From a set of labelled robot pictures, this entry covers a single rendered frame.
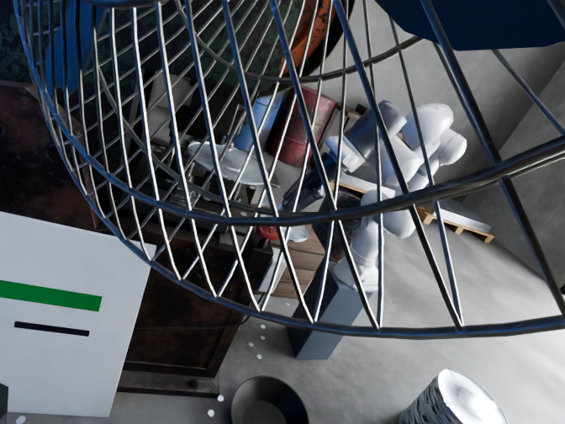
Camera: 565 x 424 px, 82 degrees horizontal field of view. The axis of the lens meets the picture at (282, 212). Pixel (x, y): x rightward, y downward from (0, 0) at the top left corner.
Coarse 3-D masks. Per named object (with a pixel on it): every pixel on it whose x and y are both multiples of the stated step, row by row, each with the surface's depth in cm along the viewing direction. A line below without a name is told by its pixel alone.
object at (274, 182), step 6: (276, 174) 118; (216, 180) 111; (228, 180) 108; (270, 180) 111; (276, 180) 113; (228, 186) 109; (240, 186) 110; (276, 186) 109; (234, 192) 110; (234, 198) 111
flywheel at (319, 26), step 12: (312, 0) 122; (324, 0) 119; (312, 12) 124; (324, 12) 121; (300, 24) 125; (324, 24) 123; (300, 36) 126; (312, 36) 125; (324, 36) 125; (300, 48) 126; (312, 48) 127; (300, 60) 128
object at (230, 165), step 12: (192, 144) 110; (204, 144) 115; (216, 144) 119; (204, 156) 105; (228, 156) 112; (240, 156) 119; (252, 156) 122; (204, 168) 97; (228, 168) 104; (240, 168) 107; (252, 168) 113; (240, 180) 100; (252, 180) 104
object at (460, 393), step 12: (444, 372) 137; (456, 372) 140; (444, 384) 131; (456, 384) 133; (468, 384) 137; (444, 396) 125; (456, 396) 128; (468, 396) 130; (480, 396) 133; (456, 408) 122; (468, 408) 124; (480, 408) 126; (492, 408) 130; (468, 420) 120; (480, 420) 122; (492, 420) 124; (504, 420) 127
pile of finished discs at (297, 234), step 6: (264, 216) 180; (282, 228) 176; (294, 228) 181; (300, 228) 185; (306, 228) 188; (294, 234) 176; (300, 234) 179; (306, 234) 182; (288, 240) 169; (294, 240) 170; (300, 240) 172
